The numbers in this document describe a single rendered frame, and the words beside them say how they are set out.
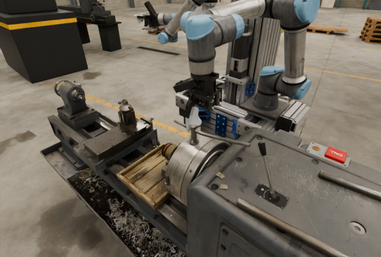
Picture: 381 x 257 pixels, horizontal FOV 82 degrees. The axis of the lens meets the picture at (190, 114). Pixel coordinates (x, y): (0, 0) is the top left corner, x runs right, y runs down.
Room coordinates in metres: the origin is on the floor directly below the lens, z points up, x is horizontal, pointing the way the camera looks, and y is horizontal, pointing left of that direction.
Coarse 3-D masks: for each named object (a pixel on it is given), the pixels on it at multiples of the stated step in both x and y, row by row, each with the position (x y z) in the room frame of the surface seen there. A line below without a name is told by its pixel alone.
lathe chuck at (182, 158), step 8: (200, 136) 0.74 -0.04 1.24; (184, 144) 0.69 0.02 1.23; (200, 144) 0.68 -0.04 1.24; (176, 152) 0.67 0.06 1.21; (184, 152) 0.66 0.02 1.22; (192, 152) 0.65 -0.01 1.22; (176, 160) 0.64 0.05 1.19; (184, 160) 0.63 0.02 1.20; (192, 160) 0.62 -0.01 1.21; (168, 168) 0.63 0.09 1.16; (176, 168) 0.62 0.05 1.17; (184, 168) 0.60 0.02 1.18; (176, 176) 0.60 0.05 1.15; (176, 184) 0.58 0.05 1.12; (168, 192) 0.63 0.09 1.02; (176, 192) 0.58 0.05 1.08
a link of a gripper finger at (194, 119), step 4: (192, 108) 0.62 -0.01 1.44; (196, 108) 0.61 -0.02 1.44; (192, 112) 0.62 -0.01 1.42; (196, 112) 0.61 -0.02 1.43; (192, 116) 0.61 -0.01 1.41; (196, 116) 0.60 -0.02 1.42; (188, 120) 0.60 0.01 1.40; (192, 120) 0.60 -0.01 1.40; (196, 120) 0.59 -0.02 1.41; (200, 120) 0.59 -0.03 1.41; (188, 124) 0.60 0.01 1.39; (192, 124) 0.59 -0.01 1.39; (196, 124) 0.59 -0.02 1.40; (200, 124) 0.58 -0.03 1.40; (188, 128) 0.60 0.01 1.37
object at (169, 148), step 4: (168, 144) 0.83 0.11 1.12; (172, 144) 0.83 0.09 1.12; (164, 148) 0.81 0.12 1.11; (168, 148) 0.80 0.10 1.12; (172, 148) 0.80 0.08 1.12; (176, 148) 0.80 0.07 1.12; (164, 152) 0.80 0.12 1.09; (168, 152) 0.78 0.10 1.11; (172, 152) 0.78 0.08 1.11; (164, 156) 0.80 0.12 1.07; (168, 156) 0.77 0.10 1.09
